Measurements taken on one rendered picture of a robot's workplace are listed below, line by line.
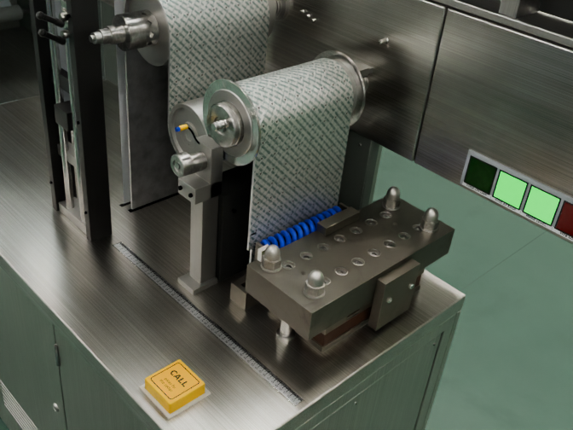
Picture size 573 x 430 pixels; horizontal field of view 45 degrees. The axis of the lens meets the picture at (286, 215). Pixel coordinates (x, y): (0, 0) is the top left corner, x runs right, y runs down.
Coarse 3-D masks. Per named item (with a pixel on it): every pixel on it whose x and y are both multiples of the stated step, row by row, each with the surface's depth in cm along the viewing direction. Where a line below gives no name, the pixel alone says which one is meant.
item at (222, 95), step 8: (352, 80) 126; (216, 96) 115; (224, 96) 113; (232, 96) 112; (240, 104) 111; (240, 112) 111; (248, 120) 111; (248, 128) 111; (248, 136) 112; (240, 144) 114; (248, 144) 113; (232, 152) 117; (240, 152) 115
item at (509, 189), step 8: (504, 176) 118; (504, 184) 118; (512, 184) 117; (520, 184) 116; (496, 192) 120; (504, 192) 119; (512, 192) 117; (520, 192) 116; (504, 200) 119; (512, 200) 118; (520, 200) 117
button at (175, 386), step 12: (180, 360) 114; (156, 372) 111; (168, 372) 111; (180, 372) 111; (192, 372) 112; (156, 384) 109; (168, 384) 109; (180, 384) 109; (192, 384) 110; (204, 384) 110; (156, 396) 108; (168, 396) 107; (180, 396) 107; (192, 396) 109; (168, 408) 107
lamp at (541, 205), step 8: (536, 192) 114; (544, 192) 113; (528, 200) 116; (536, 200) 115; (544, 200) 114; (552, 200) 113; (528, 208) 116; (536, 208) 115; (544, 208) 114; (552, 208) 113; (536, 216) 116; (544, 216) 115; (552, 216) 114
